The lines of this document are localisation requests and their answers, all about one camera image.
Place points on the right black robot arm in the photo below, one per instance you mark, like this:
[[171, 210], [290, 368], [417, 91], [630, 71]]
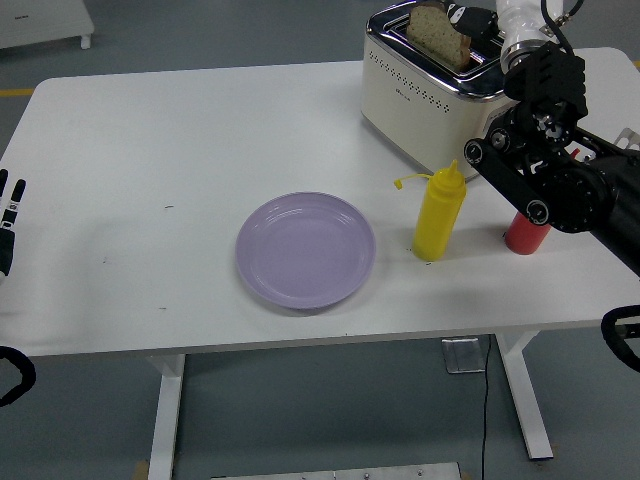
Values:
[[565, 195]]

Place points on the small silver floor box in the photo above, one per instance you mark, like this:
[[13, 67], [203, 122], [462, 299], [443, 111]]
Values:
[[464, 355]]

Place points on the yellow squeeze bottle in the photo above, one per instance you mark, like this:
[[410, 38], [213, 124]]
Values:
[[435, 220]]

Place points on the brown-crusted bread slice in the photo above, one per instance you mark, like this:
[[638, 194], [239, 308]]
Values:
[[435, 32]]

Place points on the white table leg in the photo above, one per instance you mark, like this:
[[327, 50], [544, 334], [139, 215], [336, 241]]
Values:
[[167, 425], [525, 400]]

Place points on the white cabinet with feet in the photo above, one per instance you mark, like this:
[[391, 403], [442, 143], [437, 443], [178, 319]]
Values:
[[40, 20]]

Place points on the cream and chrome toaster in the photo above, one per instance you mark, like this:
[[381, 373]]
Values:
[[415, 115]]

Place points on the red squeeze bottle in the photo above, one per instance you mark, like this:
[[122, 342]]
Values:
[[525, 240]]

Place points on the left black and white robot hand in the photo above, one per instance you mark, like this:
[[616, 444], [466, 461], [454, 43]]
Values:
[[6, 245]]

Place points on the purple round plate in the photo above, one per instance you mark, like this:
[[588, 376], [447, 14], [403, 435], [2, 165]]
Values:
[[305, 250]]

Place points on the grey metal base plate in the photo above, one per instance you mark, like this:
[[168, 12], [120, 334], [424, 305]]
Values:
[[335, 472]]

